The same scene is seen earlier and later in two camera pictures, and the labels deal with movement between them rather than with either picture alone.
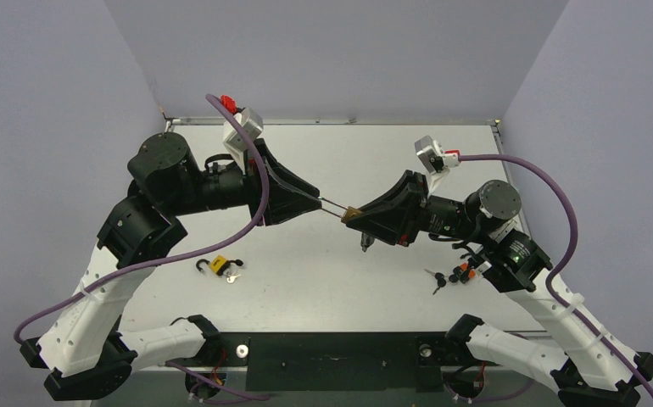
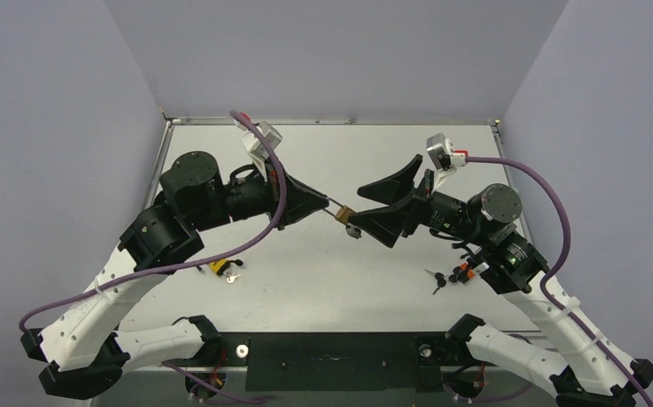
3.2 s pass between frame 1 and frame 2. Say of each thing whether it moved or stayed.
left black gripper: stayed
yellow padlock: stayed
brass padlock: stayed
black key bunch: moved
